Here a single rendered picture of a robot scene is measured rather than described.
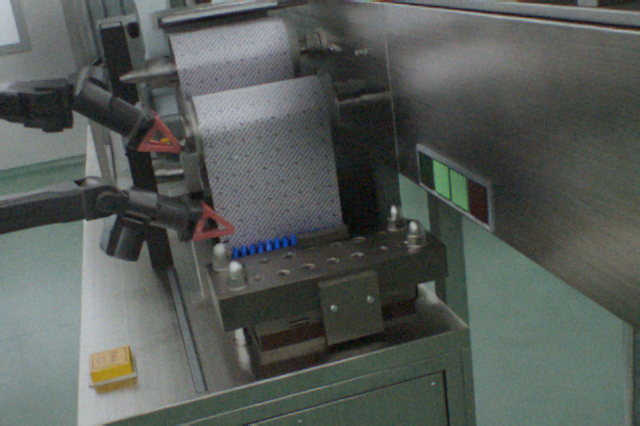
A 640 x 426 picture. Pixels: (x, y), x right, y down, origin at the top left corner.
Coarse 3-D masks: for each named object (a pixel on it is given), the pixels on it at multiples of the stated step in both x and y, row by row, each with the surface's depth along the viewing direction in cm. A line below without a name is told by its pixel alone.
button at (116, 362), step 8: (96, 352) 134; (104, 352) 134; (112, 352) 133; (120, 352) 133; (128, 352) 133; (96, 360) 131; (104, 360) 131; (112, 360) 131; (120, 360) 130; (128, 360) 130; (96, 368) 129; (104, 368) 128; (112, 368) 128; (120, 368) 129; (128, 368) 129; (96, 376) 128; (104, 376) 128; (112, 376) 129; (120, 376) 129
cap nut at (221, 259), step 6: (216, 246) 134; (222, 246) 134; (216, 252) 133; (222, 252) 133; (228, 252) 134; (216, 258) 134; (222, 258) 133; (228, 258) 134; (216, 264) 134; (222, 264) 134; (228, 264) 134; (216, 270) 134; (222, 270) 134
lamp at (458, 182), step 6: (450, 174) 112; (456, 174) 110; (456, 180) 111; (462, 180) 109; (456, 186) 111; (462, 186) 109; (456, 192) 112; (462, 192) 109; (456, 198) 112; (462, 198) 110; (462, 204) 110
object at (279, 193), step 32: (256, 160) 138; (288, 160) 140; (320, 160) 141; (224, 192) 138; (256, 192) 140; (288, 192) 142; (320, 192) 143; (256, 224) 142; (288, 224) 144; (320, 224) 145
